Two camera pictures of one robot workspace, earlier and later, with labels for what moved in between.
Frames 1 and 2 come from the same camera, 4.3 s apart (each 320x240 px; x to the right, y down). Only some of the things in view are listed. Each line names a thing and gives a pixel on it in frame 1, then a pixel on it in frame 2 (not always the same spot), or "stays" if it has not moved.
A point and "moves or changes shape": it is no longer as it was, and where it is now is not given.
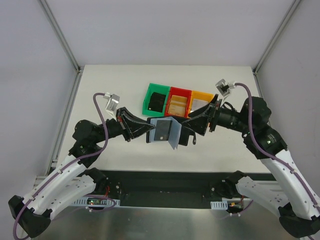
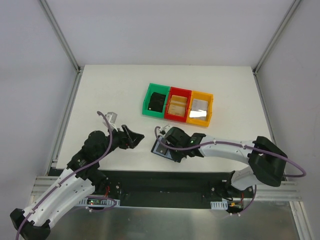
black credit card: (163, 130) moves or changes shape
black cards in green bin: (156, 102) stays
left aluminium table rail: (53, 163) stays
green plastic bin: (164, 90) stays
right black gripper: (213, 117) -> (173, 155)
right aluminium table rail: (261, 94) stays
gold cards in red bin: (177, 105) stays
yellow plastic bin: (198, 95) stays
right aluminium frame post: (282, 25) stays
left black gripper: (123, 124) -> (127, 139)
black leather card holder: (167, 129) -> (160, 149)
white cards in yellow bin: (198, 103) stays
